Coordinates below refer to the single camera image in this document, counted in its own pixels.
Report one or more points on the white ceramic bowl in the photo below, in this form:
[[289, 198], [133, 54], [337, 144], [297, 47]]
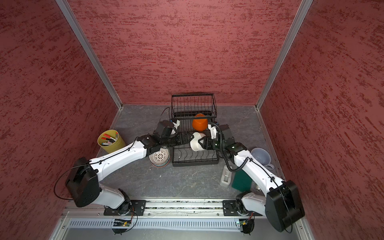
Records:
[[195, 144]]

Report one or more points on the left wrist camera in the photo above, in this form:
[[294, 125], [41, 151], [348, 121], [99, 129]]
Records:
[[175, 128]]

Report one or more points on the orange plastic bowl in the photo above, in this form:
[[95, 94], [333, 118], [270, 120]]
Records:
[[200, 123]]

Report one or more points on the yellow-green pen cup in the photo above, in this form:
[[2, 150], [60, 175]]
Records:
[[111, 147]]

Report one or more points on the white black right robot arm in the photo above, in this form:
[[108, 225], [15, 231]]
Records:
[[281, 201]]

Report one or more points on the black wire dish rack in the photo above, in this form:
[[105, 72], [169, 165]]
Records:
[[194, 111]]

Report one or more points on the patterned bowl stack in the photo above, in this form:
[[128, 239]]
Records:
[[160, 158]]

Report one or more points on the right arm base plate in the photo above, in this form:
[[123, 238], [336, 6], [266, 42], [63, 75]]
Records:
[[236, 208]]

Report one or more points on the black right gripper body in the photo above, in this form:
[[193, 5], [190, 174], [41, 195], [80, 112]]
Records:
[[218, 144]]

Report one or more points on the red marker in cup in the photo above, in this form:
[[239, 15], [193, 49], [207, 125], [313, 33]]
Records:
[[109, 139]]

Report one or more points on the translucent measuring cup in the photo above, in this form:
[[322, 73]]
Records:
[[263, 157]]

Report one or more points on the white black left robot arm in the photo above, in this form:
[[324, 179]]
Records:
[[84, 178]]

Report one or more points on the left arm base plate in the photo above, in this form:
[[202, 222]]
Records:
[[135, 207]]

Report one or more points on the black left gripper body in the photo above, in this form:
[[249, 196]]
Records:
[[173, 140]]

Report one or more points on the green sponge pad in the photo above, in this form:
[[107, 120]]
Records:
[[242, 181]]

